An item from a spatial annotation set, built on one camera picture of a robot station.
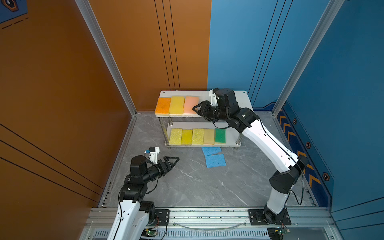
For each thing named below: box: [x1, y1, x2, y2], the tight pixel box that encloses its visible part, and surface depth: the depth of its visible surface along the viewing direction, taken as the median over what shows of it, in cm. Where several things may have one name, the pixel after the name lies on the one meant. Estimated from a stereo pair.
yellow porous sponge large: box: [169, 128, 183, 145], surface depth 98 cm
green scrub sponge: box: [214, 128, 227, 144], surface depth 96 cm
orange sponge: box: [154, 97, 172, 116], surface depth 74 cm
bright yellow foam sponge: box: [181, 129, 193, 145], surface depth 98 cm
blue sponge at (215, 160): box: [205, 154, 227, 168], surface depth 93 cm
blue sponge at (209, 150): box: [201, 146, 222, 156], surface depth 98 cm
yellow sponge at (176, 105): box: [169, 96, 185, 115], surface depth 74 cm
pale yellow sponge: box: [203, 129, 215, 145], surface depth 97 cm
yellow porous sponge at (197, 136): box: [192, 128, 204, 145], surface depth 98 cm
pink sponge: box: [183, 96, 200, 114], surface depth 75 cm
